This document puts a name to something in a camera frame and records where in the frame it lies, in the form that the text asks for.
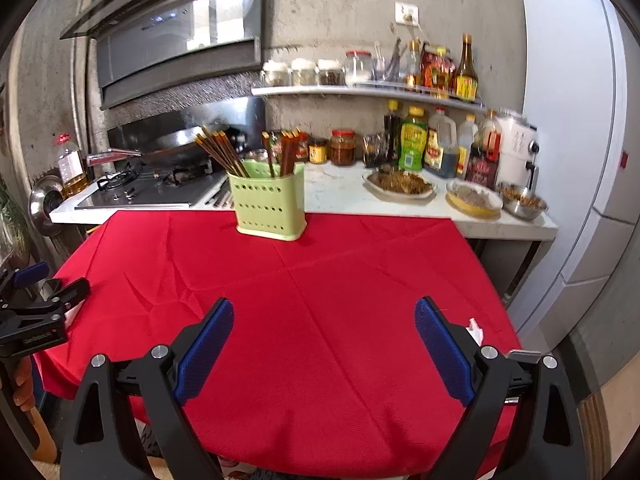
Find small seasoning bottle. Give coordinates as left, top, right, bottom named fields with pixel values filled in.
left=404, top=40, right=422, bottom=86

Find steel bowl with food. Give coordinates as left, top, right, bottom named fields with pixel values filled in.
left=495, top=182, right=549, bottom=221

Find person's left hand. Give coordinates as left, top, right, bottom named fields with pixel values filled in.
left=11, top=357, right=37, bottom=411

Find clear glass utensil cup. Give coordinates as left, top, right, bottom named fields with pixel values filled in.
left=374, top=40, right=406, bottom=83

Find yellow bowl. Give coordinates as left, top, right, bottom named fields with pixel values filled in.
left=446, top=180, right=503, bottom=218

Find tall dark bottle yellow label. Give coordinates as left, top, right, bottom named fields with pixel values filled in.
left=452, top=33, right=480, bottom=102

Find white wall outlet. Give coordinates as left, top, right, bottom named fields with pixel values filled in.
left=395, top=1, right=420, bottom=26

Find plate of food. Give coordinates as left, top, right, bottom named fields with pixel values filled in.
left=362, top=167, right=438, bottom=201

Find white wall shelf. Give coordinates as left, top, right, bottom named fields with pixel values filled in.
left=251, top=82, right=488, bottom=111

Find row of metal chopsticks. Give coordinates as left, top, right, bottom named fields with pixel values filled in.
left=205, top=180, right=236, bottom=209

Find small glass spice jar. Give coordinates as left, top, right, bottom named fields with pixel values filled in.
left=291, top=58, right=318, bottom=86
left=317, top=59, right=346, bottom=86
left=262, top=60, right=292, bottom=87

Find steel pot lid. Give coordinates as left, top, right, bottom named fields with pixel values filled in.
left=27, top=175, right=66, bottom=237

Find steel range hood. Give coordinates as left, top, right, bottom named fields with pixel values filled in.
left=59, top=0, right=268, bottom=111

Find orange sauce jar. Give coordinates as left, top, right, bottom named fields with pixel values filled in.
left=329, top=130, right=357, bottom=166

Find clear plastic jug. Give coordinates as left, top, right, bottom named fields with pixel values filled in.
left=456, top=114, right=478, bottom=171

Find wooden stool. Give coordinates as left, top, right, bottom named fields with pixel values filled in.
left=27, top=405, right=57, bottom=463

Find gas stove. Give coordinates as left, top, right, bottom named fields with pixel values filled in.
left=75, top=160, right=228, bottom=210

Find green perforated utensil holder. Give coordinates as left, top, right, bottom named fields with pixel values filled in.
left=227, top=161, right=307, bottom=238

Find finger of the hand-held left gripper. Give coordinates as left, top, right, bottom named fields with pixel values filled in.
left=0, top=261, right=50, bottom=306
left=0, top=277, right=92, bottom=333

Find steel wok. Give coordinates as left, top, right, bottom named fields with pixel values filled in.
left=87, top=127, right=231, bottom=168

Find large glass jar red lid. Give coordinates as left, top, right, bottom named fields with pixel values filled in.
left=345, top=50, right=373, bottom=85

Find clear plastic container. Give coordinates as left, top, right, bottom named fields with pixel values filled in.
left=362, top=132, right=388, bottom=168

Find clear cooking oil bottle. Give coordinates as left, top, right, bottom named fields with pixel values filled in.
left=54, top=132, right=88, bottom=198

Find dark soy sauce bottle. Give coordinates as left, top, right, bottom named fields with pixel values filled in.
left=384, top=100, right=403, bottom=161

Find red tablecloth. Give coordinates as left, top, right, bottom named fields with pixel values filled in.
left=32, top=210, right=523, bottom=466

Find large jug dark liquid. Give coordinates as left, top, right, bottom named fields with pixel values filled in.
left=424, top=107, right=458, bottom=178

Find white kitchen counter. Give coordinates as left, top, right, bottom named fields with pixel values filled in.
left=50, top=160, right=560, bottom=241

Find green plastic bottle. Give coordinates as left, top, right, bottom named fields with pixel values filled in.
left=398, top=106, right=430, bottom=171

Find white kitchen appliance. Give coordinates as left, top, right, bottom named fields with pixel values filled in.
left=495, top=109, right=541, bottom=188

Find bottles on upper shelf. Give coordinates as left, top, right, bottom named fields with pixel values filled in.
left=420, top=42, right=457, bottom=98

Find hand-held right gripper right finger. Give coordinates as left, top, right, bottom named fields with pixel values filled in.
left=414, top=296, right=587, bottom=480

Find white refrigerator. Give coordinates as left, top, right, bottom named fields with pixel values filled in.
left=505, top=0, right=631, bottom=346

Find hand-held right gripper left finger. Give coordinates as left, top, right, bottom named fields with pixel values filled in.
left=59, top=297, right=236, bottom=480

